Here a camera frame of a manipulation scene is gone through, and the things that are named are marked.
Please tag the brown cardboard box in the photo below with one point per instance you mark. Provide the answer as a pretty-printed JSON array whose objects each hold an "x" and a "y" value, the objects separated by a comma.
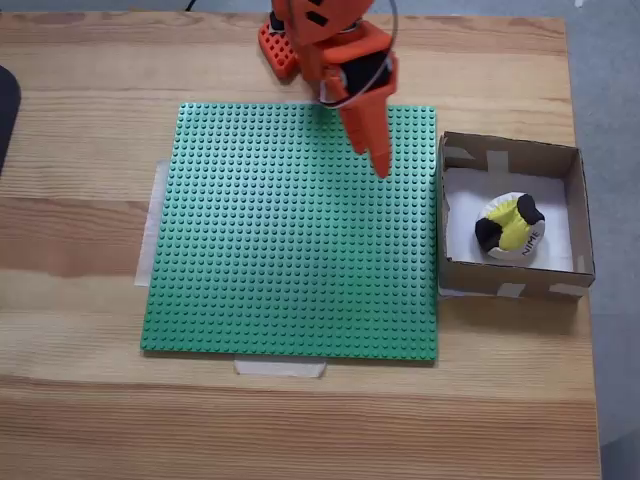
[{"x": 475, "y": 277}]

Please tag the yellow black white fabric ball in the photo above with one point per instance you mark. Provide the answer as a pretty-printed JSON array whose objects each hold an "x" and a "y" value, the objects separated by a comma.
[{"x": 510, "y": 230}]

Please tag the translucent masking tape strip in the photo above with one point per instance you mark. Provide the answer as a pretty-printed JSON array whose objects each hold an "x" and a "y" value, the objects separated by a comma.
[
  {"x": 280, "y": 369},
  {"x": 150, "y": 240}
]

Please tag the green studded baseplate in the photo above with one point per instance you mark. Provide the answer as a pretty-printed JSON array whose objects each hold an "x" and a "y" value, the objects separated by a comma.
[{"x": 250, "y": 250}]

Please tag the white paper sheet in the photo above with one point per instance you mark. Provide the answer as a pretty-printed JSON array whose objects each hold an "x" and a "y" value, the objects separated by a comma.
[{"x": 462, "y": 225}]

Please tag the black rounded flat object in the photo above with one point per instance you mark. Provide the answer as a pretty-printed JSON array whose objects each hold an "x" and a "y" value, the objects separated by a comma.
[{"x": 7, "y": 115}]

